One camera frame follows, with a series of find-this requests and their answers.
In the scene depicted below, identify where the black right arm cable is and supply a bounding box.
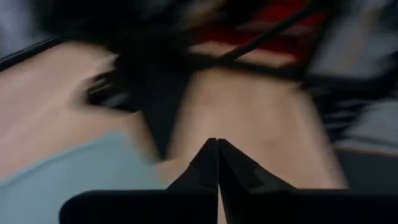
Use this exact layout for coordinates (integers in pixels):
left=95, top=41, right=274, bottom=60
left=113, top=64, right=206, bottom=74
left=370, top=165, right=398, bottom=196
left=217, top=2, right=322, bottom=63

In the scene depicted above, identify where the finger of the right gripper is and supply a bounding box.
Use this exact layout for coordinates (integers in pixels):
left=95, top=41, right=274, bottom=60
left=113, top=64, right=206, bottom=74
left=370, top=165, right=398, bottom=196
left=142, top=75, right=191, bottom=160

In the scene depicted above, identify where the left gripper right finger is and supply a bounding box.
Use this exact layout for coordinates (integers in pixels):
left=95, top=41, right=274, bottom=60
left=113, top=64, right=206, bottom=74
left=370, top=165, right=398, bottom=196
left=218, top=138, right=398, bottom=224

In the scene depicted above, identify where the large red object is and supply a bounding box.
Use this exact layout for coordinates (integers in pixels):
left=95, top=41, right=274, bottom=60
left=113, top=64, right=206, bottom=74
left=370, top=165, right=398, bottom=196
left=198, top=0, right=328, bottom=62

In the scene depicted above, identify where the mint green container lid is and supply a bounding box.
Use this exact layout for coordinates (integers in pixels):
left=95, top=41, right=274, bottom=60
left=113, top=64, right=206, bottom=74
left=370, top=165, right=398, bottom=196
left=0, top=130, right=166, bottom=224

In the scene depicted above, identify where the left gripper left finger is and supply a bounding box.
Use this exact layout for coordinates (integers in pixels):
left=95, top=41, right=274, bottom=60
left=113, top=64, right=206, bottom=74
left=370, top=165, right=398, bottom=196
left=58, top=138, right=220, bottom=224

